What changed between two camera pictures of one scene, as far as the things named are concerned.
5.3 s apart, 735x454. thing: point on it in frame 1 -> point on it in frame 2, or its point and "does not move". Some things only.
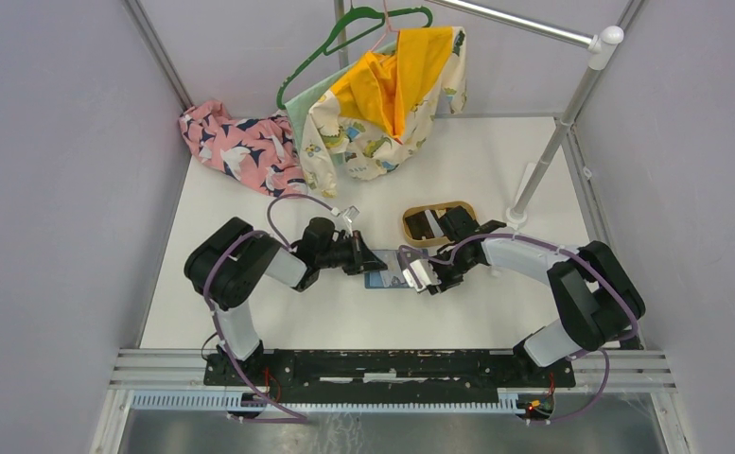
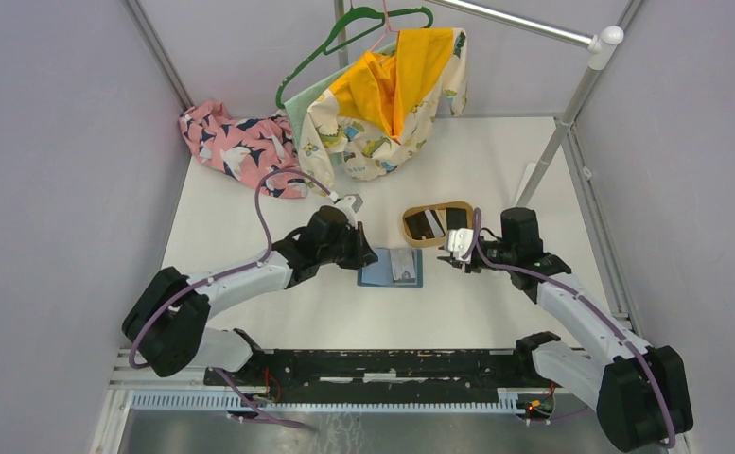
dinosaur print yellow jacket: x=382 y=110 does not move
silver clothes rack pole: x=600 y=44 does not move
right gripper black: x=445 y=282 -> x=470 y=267
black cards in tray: x=426 y=223 does not move
